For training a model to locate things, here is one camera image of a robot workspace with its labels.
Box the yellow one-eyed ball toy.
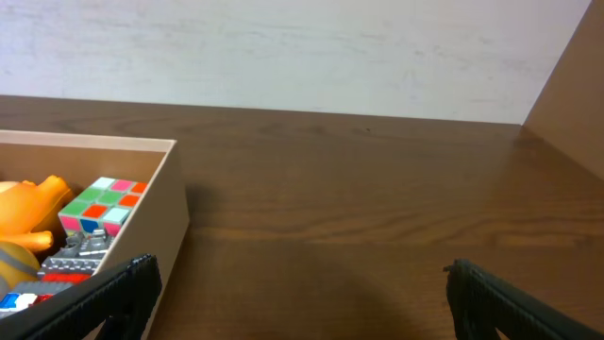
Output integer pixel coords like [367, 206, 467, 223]
[0, 241, 41, 295]

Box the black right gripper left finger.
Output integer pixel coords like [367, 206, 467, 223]
[1, 254, 162, 340]

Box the white cardboard box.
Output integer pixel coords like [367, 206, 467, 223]
[0, 129, 191, 340]

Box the orange dinosaur toy figure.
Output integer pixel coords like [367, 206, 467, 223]
[1, 176, 74, 253]

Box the multicoloured puzzle cube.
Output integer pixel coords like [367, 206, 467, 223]
[58, 177, 147, 236]

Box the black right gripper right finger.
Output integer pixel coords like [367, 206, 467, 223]
[444, 259, 603, 340]

